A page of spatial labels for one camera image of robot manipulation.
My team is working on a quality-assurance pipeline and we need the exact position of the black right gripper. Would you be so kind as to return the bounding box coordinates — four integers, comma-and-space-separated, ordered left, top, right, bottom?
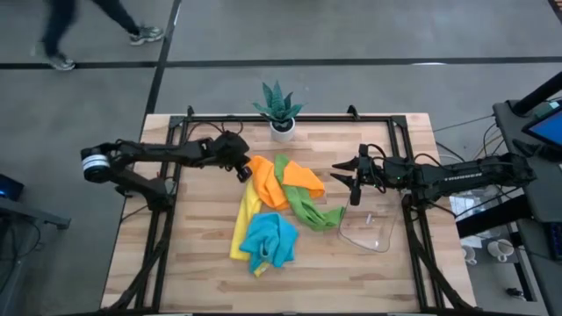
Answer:
329, 143, 387, 192

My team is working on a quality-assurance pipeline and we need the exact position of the orange microfiber towel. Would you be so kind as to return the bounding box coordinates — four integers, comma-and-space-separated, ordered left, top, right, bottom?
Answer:
245, 154, 326, 212

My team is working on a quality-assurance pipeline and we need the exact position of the green microfiber towel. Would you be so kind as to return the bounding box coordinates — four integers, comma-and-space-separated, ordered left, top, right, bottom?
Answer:
274, 153, 347, 233

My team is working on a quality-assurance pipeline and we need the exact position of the clear plastic basket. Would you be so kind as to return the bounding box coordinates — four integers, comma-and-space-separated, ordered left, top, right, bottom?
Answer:
336, 192, 403, 255

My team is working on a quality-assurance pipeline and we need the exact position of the yellow microfiber towel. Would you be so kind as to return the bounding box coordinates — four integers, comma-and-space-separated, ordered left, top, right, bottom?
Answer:
229, 177, 264, 262

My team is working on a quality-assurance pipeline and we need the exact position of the blue microfiber towel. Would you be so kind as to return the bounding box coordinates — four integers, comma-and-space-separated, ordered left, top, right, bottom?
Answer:
239, 212, 299, 277

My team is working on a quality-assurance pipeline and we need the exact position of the white round plant pot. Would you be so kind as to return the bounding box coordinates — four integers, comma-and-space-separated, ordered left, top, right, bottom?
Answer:
269, 117, 297, 142

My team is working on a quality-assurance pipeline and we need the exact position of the green succulent plant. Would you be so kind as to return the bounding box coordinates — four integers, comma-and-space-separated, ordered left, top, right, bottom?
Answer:
252, 80, 306, 126

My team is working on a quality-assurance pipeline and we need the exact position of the white mug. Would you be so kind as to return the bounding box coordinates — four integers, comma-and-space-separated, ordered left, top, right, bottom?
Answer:
486, 239, 515, 263
460, 244, 479, 266

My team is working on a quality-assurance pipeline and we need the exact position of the black workstation stand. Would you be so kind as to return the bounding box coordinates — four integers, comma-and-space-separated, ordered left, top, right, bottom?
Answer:
491, 72, 562, 316

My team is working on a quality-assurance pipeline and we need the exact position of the blue screen monitor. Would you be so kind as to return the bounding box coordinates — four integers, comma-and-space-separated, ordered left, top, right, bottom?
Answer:
522, 109, 562, 148

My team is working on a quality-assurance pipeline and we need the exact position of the grey side table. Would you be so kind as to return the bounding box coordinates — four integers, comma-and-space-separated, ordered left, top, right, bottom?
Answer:
0, 197, 71, 316

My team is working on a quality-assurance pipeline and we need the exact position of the person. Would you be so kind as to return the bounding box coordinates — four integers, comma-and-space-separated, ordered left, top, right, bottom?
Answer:
32, 0, 166, 71

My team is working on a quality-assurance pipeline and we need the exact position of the black device with blue light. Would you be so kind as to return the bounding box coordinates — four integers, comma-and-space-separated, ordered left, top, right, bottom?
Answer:
0, 173, 25, 202

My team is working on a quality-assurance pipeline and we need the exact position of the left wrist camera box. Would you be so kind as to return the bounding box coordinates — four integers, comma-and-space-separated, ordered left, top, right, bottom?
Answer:
236, 162, 255, 183

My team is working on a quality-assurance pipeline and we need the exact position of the black metal table frame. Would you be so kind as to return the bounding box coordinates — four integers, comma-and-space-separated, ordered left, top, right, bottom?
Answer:
104, 104, 473, 315

